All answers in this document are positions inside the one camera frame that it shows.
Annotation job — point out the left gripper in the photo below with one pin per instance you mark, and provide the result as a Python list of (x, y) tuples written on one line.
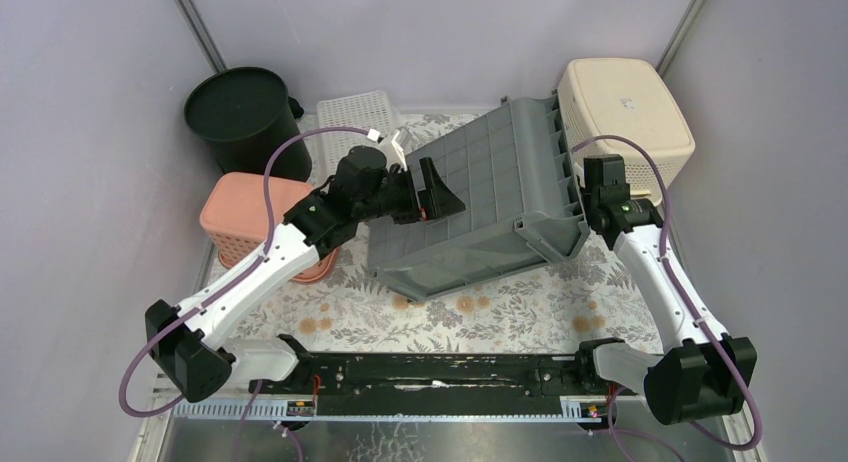
[(411, 198)]

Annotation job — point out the grey plastic crate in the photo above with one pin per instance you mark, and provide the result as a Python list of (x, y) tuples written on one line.
[(512, 170)]

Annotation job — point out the cream plastic tub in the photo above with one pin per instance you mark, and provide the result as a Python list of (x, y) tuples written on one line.
[(628, 98)]

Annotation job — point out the pink perforated basket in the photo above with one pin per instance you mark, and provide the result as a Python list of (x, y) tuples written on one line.
[(235, 218)]

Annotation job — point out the large black cylindrical container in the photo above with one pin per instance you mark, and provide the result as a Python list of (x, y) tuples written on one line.
[(242, 117)]

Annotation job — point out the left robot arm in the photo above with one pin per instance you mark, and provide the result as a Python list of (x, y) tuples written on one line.
[(187, 341)]

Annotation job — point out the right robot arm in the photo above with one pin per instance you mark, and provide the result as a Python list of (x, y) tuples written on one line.
[(691, 381)]

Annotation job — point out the floral patterned table mat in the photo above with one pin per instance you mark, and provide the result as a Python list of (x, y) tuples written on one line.
[(548, 310)]

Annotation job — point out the black cloth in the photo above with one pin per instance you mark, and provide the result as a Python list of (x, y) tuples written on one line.
[(295, 108)]

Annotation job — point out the black mounting base rail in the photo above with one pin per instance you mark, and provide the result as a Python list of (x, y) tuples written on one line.
[(428, 385)]

